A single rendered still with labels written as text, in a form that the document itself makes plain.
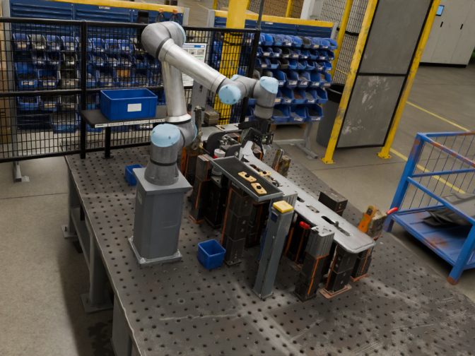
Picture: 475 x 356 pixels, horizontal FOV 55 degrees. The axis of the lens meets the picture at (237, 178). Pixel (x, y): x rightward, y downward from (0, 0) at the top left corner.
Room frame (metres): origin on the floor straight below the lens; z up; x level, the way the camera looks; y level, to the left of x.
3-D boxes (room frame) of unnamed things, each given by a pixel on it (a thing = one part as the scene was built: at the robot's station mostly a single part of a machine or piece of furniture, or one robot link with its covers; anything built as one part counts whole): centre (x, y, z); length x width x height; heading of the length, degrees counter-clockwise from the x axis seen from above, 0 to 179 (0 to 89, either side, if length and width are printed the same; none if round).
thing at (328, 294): (1.72, -0.55, 0.84); 0.18 x 0.06 x 0.29; 130
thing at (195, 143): (2.44, 0.29, 0.88); 0.07 x 0.06 x 0.35; 130
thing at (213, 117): (2.84, 0.24, 0.88); 0.08 x 0.08 x 0.36; 40
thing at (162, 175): (1.76, 0.33, 1.15); 0.15 x 0.15 x 0.10
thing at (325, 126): (5.53, -1.10, 0.36); 0.50 x 0.50 x 0.73
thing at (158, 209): (1.76, 0.33, 0.90); 0.21 x 0.21 x 0.40; 32
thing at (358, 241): (2.19, -0.16, 1.00); 1.38 x 0.22 x 0.02; 40
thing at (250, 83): (1.80, 0.05, 1.55); 0.11 x 0.11 x 0.08; 73
